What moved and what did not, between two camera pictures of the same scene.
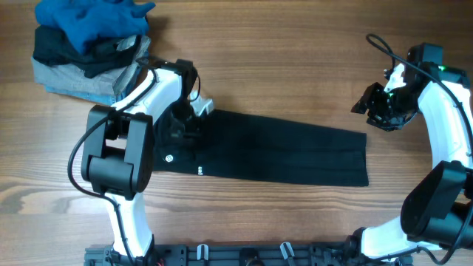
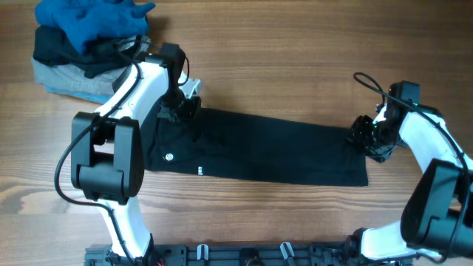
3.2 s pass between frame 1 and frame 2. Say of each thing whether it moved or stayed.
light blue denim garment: stayed
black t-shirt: stayed
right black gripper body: moved
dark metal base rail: stayed
